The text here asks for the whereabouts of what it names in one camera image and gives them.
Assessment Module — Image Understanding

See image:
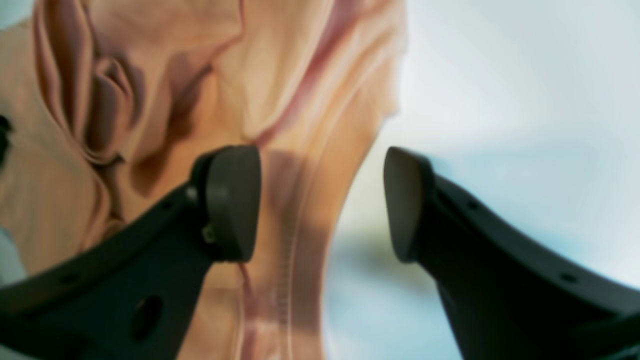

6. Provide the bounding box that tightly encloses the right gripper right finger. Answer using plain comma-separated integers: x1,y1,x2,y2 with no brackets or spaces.
383,146,640,360

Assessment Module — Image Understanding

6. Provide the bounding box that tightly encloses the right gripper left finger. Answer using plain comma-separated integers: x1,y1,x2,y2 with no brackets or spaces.
0,145,262,360

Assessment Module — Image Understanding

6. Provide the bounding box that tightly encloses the peach pink T-shirt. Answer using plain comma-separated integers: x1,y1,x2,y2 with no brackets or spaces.
0,0,407,360

